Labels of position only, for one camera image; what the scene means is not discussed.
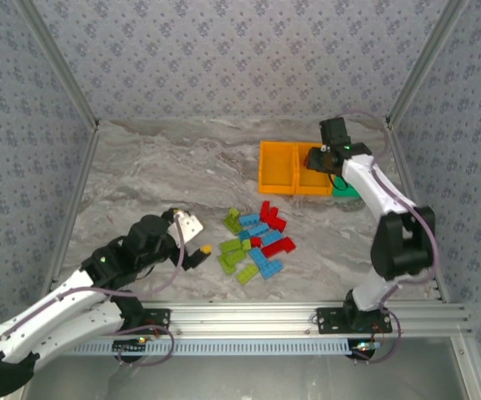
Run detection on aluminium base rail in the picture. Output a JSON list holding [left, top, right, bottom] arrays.
[[133, 300, 473, 338]]

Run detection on green plastic bin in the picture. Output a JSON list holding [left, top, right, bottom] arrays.
[[331, 174, 362, 198]]

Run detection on slotted light blue cable duct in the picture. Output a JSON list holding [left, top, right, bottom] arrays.
[[63, 337, 352, 357]]

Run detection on aluminium table side rail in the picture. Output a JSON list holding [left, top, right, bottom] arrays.
[[42, 122, 102, 295], [385, 118, 449, 303]]

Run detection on red L-shaped lego piece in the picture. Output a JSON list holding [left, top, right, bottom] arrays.
[[260, 236, 297, 258]]

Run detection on small controller board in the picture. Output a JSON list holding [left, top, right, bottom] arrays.
[[112, 337, 149, 355], [348, 339, 379, 360]]

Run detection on aluminium frame post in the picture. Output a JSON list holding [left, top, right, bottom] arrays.
[[450, 335, 481, 400], [385, 0, 470, 126], [14, 0, 100, 128]]

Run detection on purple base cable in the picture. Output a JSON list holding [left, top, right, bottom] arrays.
[[368, 307, 399, 364], [114, 324, 175, 368]]

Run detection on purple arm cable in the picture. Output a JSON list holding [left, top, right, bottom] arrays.
[[339, 107, 440, 309], [0, 210, 185, 359]]

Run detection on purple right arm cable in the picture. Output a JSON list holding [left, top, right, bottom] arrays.
[[339, 107, 440, 309]]

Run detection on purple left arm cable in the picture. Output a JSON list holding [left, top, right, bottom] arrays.
[[0, 210, 185, 359]]

